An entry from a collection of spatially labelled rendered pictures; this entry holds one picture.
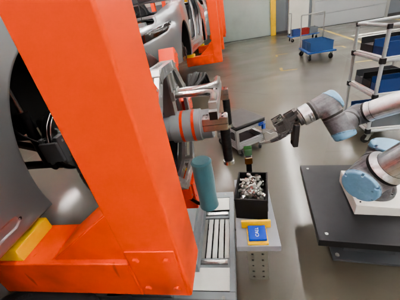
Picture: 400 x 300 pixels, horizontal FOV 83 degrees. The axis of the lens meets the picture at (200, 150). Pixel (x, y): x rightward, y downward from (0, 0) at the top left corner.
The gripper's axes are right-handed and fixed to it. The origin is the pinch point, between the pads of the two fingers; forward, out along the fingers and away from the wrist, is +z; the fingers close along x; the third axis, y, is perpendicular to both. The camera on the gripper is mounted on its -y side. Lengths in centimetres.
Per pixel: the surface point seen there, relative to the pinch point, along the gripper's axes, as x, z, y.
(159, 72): 16, 16, 54
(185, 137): 10.9, 25.2, 27.2
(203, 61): -362, 38, 6
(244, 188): 17.2, 16.0, -6.2
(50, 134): 10, 74, 61
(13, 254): 54, 78, 40
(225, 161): 23.9, 13.6, 14.9
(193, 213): -5, 59, -24
